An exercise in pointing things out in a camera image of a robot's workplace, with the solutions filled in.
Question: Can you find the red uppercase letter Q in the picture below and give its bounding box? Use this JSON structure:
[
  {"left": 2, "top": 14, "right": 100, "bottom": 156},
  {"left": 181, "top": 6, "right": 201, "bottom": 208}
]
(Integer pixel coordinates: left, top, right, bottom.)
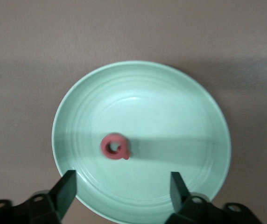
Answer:
[{"left": 100, "top": 133, "right": 132, "bottom": 161}]

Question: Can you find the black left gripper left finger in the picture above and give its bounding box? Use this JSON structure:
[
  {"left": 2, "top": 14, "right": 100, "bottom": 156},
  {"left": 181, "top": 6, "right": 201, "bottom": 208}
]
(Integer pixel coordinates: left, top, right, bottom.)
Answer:
[{"left": 0, "top": 169, "right": 77, "bottom": 224}]

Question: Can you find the brown table cover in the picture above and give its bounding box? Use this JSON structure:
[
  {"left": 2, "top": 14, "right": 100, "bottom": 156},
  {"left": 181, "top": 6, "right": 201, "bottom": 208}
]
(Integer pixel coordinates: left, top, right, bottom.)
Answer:
[{"left": 0, "top": 0, "right": 267, "bottom": 224}]

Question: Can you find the light green plate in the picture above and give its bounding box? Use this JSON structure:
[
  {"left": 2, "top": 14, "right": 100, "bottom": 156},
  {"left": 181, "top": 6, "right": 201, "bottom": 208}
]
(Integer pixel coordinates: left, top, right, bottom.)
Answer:
[{"left": 51, "top": 61, "right": 232, "bottom": 224}]

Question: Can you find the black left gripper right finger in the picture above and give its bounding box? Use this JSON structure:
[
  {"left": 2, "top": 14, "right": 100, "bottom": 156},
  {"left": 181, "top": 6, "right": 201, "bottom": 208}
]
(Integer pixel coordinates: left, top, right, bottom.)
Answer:
[{"left": 165, "top": 171, "right": 265, "bottom": 224}]

